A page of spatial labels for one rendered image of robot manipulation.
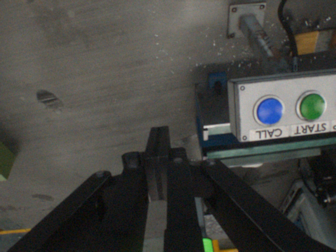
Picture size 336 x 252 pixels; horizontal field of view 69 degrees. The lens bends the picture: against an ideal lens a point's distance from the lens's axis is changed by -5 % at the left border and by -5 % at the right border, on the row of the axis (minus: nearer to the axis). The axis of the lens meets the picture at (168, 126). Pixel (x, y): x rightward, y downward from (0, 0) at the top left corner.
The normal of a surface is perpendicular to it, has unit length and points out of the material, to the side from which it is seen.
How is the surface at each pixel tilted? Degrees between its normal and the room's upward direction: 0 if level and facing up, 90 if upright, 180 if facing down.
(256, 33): 90
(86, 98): 0
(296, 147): 0
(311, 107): 33
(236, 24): 0
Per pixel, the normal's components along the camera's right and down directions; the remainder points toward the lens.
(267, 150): 0.06, 0.73
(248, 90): 0.00, 0.26
